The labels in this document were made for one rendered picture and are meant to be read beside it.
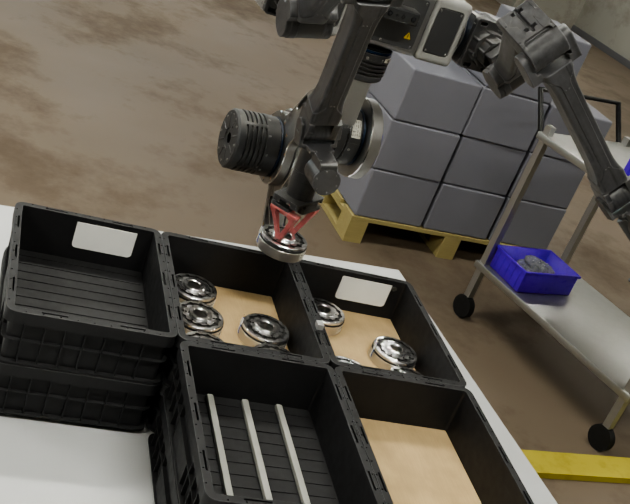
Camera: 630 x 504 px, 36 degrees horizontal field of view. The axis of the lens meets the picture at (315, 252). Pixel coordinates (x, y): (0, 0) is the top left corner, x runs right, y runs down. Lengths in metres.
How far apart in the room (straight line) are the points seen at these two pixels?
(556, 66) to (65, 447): 1.13
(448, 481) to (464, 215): 3.09
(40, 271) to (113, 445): 0.40
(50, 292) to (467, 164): 3.07
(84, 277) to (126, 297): 0.10
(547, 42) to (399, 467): 0.83
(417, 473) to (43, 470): 0.67
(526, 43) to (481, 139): 2.83
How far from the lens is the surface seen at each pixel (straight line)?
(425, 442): 1.96
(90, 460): 1.82
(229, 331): 2.03
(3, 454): 1.79
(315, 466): 1.77
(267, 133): 2.80
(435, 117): 4.55
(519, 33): 1.90
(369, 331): 2.23
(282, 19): 2.02
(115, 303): 2.00
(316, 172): 1.89
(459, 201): 4.82
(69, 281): 2.03
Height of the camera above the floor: 1.87
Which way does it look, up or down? 25 degrees down
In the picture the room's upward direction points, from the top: 22 degrees clockwise
